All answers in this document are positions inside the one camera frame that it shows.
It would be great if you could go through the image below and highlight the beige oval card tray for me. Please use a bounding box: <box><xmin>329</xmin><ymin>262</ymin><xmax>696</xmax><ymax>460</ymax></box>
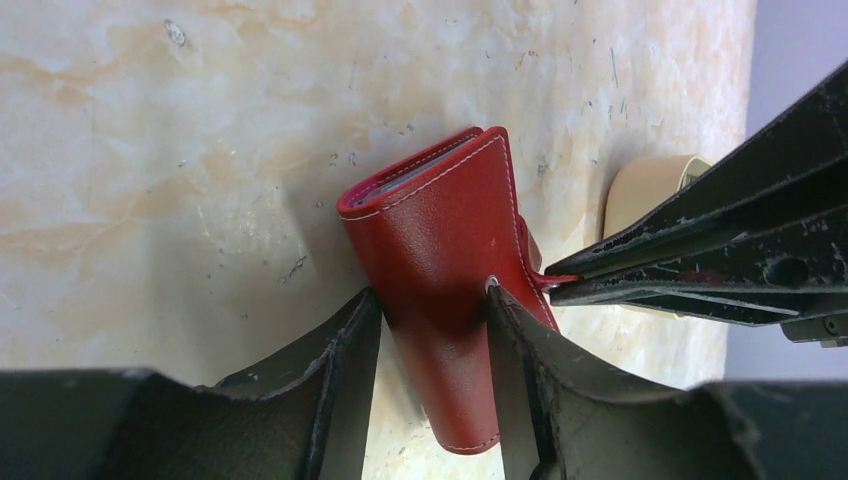
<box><xmin>601</xmin><ymin>154</ymin><xmax>713</xmax><ymax>239</ymax></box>

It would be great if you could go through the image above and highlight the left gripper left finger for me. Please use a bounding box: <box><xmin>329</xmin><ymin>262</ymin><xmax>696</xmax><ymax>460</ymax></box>
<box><xmin>1</xmin><ymin>289</ymin><xmax>382</xmax><ymax>479</ymax></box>

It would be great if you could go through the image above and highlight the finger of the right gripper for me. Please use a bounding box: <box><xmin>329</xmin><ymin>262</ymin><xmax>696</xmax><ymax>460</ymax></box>
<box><xmin>548</xmin><ymin>218</ymin><xmax>847</xmax><ymax>326</ymax></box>
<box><xmin>545</xmin><ymin>64</ymin><xmax>847</xmax><ymax>277</ymax></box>

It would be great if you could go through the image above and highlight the red card holder wallet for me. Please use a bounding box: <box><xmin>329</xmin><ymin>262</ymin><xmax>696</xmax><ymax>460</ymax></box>
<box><xmin>336</xmin><ymin>126</ymin><xmax>560</xmax><ymax>455</ymax></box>

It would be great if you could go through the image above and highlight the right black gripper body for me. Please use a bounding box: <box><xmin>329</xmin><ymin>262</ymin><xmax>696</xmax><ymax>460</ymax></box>
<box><xmin>781</xmin><ymin>294</ymin><xmax>847</xmax><ymax>348</ymax></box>

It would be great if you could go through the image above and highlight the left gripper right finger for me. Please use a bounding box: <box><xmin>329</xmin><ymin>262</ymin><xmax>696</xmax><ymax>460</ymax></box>
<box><xmin>486</xmin><ymin>284</ymin><xmax>847</xmax><ymax>479</ymax></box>

